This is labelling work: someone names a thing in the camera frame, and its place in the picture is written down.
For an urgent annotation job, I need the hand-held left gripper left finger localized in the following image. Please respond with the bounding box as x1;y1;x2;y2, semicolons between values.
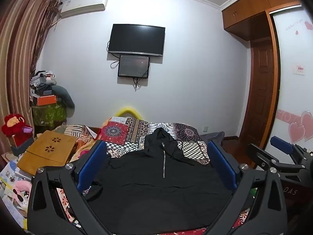
27;141;118;235

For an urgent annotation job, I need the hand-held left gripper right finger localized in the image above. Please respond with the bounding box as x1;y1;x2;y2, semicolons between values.
207;141;288;235

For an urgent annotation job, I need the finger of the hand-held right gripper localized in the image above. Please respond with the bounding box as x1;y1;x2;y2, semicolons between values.
246;143;309;177
270;136;313;157

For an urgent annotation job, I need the black zip hoodie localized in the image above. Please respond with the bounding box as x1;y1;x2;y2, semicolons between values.
83;127;236;232

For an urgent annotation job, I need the pile of clothes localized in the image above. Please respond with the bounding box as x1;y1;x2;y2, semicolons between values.
29;70;58;96

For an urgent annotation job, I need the yellow orange cloth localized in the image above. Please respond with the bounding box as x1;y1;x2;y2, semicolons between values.
70;119;113;162

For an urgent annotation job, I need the patchwork printed quilt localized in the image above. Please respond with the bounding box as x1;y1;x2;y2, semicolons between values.
56;116;260;235

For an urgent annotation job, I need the wooden lap desk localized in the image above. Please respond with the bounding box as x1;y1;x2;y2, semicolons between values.
17;130;78;177

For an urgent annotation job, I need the brown wooden door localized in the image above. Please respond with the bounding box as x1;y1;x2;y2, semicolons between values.
238;39;276;150

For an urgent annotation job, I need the orange box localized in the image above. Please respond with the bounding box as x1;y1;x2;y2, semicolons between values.
37;94;57;106

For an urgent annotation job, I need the pile of books and papers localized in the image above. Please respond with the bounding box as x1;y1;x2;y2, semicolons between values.
0;160;35;231

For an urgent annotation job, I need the red plush toy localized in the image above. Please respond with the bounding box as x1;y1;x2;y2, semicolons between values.
1;113;34;148

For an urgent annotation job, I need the small black monitor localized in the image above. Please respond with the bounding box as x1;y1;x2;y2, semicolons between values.
117;54;150;79

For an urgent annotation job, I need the wooden overhead cabinet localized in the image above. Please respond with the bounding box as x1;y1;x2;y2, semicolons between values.
221;0;302;41

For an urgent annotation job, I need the striped brown curtain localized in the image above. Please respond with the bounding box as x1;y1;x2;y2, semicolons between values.
0;0;62;157

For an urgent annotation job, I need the white air conditioner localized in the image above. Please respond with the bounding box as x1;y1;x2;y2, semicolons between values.
59;0;109;19

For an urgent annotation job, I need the yellow foam ring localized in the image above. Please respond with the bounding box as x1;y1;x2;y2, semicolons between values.
115;106;140;118

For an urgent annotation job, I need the red white wall sticker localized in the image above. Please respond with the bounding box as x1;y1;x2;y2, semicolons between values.
292;64;306;76

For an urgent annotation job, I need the black monitor cable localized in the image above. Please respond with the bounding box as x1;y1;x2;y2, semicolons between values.
132;77;143;91
110;56;121;70

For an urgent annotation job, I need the wall-mounted black television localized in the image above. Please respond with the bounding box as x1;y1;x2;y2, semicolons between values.
108;24;166;57

